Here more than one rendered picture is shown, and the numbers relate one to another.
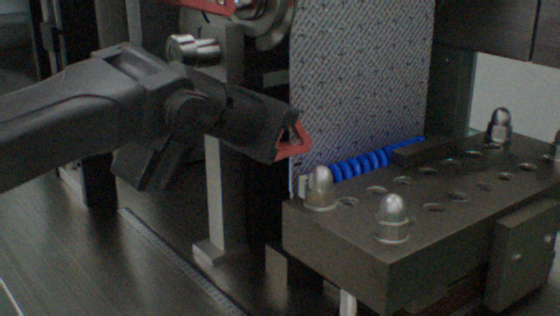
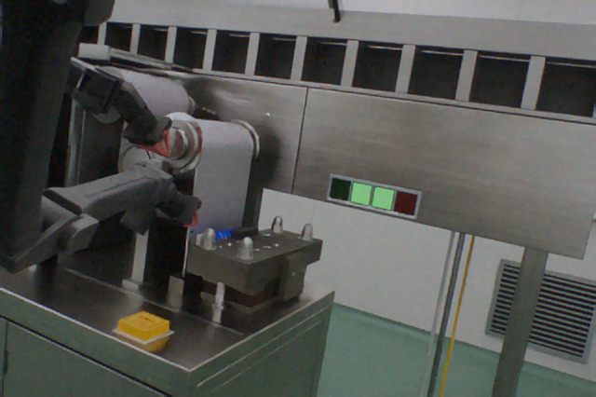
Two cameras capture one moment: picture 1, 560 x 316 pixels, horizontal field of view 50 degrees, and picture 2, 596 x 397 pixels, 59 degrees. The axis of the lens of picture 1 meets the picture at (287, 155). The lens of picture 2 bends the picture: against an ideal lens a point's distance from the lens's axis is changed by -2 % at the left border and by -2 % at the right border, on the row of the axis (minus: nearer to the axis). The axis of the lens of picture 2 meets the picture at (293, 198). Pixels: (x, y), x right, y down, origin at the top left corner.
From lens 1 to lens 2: 0.65 m
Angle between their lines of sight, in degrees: 29
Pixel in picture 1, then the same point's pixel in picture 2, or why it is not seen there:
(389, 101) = (229, 207)
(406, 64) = (237, 190)
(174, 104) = (169, 187)
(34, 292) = (41, 298)
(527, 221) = (296, 257)
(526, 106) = not seen: hidden behind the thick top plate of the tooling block
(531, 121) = not seen: hidden behind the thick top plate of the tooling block
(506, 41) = (280, 184)
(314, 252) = (207, 268)
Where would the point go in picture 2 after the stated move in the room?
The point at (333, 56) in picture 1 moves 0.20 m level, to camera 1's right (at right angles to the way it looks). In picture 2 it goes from (210, 181) to (285, 187)
